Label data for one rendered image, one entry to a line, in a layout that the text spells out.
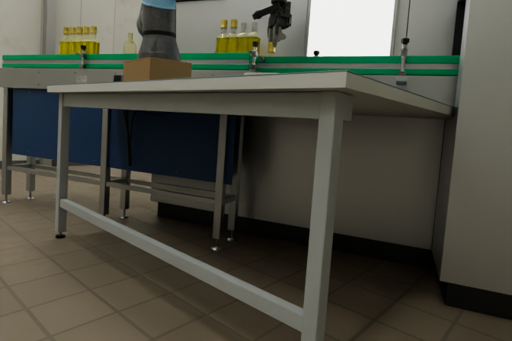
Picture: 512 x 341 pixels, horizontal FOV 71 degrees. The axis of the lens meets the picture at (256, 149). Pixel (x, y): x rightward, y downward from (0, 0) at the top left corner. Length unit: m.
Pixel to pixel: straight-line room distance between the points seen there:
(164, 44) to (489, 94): 1.14
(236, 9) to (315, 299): 1.63
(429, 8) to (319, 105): 1.21
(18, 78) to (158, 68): 1.58
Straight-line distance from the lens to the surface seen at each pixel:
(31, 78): 2.64
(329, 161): 0.79
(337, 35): 1.91
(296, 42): 1.94
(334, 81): 0.75
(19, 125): 2.75
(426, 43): 1.90
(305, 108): 0.83
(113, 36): 4.92
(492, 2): 1.57
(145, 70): 1.27
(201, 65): 1.84
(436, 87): 1.65
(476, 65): 1.51
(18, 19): 4.56
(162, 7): 1.35
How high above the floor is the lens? 0.63
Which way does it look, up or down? 4 degrees down
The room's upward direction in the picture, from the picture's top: 4 degrees clockwise
